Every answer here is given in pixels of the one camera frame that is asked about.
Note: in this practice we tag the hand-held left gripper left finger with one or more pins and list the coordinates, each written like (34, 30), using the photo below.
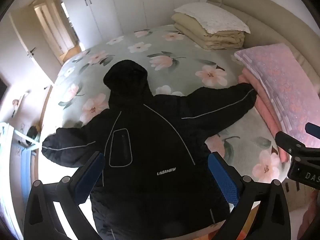
(87, 180)

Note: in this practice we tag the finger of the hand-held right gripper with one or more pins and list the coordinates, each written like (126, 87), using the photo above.
(290, 147)
(313, 130)

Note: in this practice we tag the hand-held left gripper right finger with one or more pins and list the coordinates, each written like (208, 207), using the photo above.
(222, 177)

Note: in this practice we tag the black hooded jacket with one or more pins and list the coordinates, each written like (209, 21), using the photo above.
(140, 130)

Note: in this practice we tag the beige bedside cabinet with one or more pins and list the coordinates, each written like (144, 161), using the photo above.
(297, 192)

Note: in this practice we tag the folded pink blanket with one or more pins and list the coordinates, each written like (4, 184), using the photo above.
(265, 115)

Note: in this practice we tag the folded purple patterned blanket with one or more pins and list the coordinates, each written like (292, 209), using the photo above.
(280, 80)

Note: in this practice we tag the white rack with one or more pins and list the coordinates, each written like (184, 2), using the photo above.
(15, 137)

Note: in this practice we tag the beige padded headboard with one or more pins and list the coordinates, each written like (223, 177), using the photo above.
(275, 22)

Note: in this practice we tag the black television screen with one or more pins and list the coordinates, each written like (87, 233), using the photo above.
(2, 88)

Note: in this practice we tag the floral green bedspread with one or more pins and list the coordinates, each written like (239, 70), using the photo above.
(175, 55)

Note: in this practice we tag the folded beige quilt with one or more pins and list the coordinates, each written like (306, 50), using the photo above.
(200, 37)

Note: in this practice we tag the white door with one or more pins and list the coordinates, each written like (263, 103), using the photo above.
(32, 42)

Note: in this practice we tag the white lace pillow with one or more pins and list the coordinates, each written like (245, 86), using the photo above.
(212, 15)

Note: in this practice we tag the white wardrobe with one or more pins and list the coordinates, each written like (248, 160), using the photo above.
(130, 5)

